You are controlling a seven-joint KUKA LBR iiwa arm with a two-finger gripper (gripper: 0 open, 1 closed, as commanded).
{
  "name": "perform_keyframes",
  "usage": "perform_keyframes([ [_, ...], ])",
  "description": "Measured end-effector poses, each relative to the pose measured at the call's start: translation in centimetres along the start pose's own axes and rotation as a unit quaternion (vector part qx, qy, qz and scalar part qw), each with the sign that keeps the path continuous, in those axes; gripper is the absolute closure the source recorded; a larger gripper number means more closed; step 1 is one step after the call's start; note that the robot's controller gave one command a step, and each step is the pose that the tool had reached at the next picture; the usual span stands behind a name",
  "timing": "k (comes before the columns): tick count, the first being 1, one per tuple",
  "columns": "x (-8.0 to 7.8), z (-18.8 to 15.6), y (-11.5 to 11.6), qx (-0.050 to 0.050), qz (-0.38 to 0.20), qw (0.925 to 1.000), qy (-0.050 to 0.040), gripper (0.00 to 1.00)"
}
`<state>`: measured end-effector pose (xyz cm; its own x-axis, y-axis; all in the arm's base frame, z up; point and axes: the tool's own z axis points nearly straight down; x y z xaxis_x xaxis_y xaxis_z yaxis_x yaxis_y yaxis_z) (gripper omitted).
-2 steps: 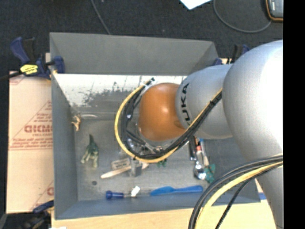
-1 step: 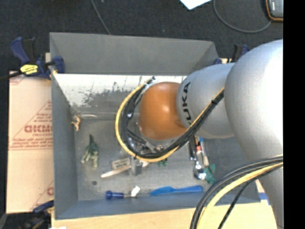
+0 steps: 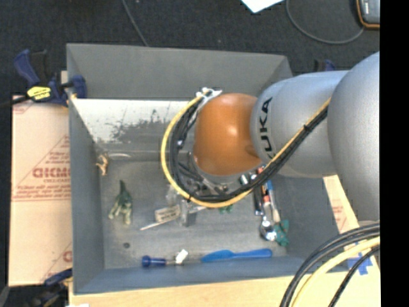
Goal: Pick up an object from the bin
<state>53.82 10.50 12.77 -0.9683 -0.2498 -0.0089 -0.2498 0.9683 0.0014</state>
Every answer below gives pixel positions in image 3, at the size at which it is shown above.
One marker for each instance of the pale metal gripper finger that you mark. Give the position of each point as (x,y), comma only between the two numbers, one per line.
(192,218)
(184,213)

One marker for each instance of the clear plastic packet tan label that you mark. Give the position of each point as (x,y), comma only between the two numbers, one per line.
(166,213)

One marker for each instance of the grey metal bin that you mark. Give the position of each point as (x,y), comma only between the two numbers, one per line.
(204,238)

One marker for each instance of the small white block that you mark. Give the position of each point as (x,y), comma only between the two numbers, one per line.
(181,256)

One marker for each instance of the blue plastic knife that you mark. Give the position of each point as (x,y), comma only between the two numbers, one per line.
(236,255)

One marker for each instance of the green toy dinosaur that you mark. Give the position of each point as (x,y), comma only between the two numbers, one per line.
(122,205)

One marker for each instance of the shiny silver round thing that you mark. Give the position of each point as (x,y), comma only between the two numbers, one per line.
(267,230)

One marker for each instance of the teal green toy animal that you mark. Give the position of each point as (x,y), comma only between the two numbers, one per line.
(282,232)

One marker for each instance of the brown cardboard board red print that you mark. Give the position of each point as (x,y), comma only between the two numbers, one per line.
(38,203)

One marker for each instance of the black cylinder on white bracket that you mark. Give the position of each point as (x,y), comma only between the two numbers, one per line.
(259,201)

